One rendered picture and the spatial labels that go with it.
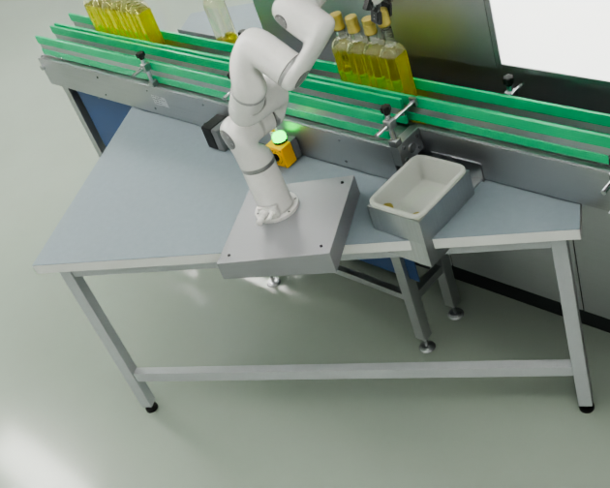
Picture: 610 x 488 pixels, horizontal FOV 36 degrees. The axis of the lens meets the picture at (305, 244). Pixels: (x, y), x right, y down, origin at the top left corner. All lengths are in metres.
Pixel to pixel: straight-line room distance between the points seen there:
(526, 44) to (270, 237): 0.81
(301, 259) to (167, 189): 0.71
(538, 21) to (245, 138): 0.77
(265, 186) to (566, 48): 0.82
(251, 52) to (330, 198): 0.54
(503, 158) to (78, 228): 1.32
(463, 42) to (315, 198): 0.57
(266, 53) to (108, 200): 1.04
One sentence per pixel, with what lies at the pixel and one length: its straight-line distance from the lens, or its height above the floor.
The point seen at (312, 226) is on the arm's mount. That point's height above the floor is 0.81.
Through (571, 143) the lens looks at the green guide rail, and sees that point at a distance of 2.34.
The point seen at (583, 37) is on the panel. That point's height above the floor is 1.11.
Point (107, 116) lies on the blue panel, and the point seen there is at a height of 0.64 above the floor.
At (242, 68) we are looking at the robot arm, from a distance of 2.20.
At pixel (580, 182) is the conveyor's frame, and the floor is 0.83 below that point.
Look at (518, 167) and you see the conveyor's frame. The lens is 2.45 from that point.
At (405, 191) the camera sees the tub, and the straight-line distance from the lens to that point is 2.54.
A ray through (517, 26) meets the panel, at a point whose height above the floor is 1.11.
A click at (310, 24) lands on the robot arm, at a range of 2.14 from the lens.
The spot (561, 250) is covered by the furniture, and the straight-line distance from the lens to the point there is 2.46.
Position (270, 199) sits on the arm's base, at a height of 0.87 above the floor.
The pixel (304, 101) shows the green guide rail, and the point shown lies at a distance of 2.72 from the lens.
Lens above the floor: 2.29
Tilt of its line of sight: 37 degrees down
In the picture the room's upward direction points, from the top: 21 degrees counter-clockwise
